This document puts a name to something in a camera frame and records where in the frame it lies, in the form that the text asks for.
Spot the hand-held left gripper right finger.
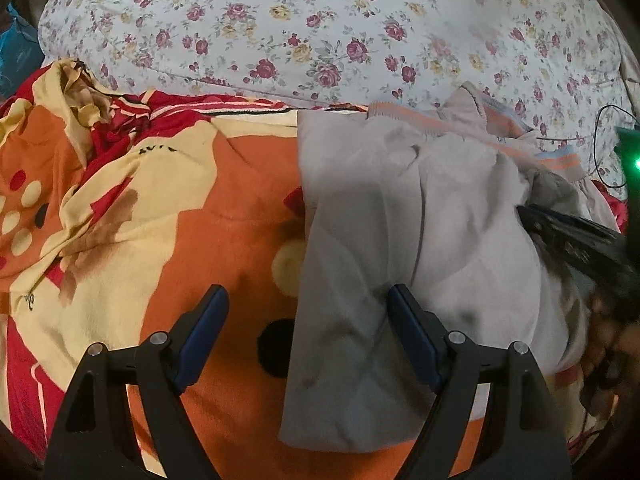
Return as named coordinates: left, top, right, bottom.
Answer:
left=386, top=283, right=572, bottom=480

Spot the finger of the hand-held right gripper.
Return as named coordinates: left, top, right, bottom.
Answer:
left=517, top=204, right=623, bottom=281

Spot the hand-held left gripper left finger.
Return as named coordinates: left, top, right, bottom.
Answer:
left=45, top=284, right=233, bottom=480

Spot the beige zip jacket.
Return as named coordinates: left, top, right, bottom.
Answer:
left=277, top=82, right=618, bottom=453

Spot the person's right hand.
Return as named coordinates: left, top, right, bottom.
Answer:
left=580, top=294, right=640, bottom=417

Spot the orange cartoon printed blanket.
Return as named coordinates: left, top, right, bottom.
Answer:
left=0, top=60, right=626, bottom=480

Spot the floral quilt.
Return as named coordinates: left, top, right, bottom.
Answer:
left=39, top=0, right=633, bottom=196

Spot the blue bag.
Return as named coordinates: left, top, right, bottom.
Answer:
left=0, top=2, right=41, bottom=98

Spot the black cable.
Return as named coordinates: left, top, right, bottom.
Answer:
left=537, top=104, right=636, bottom=188

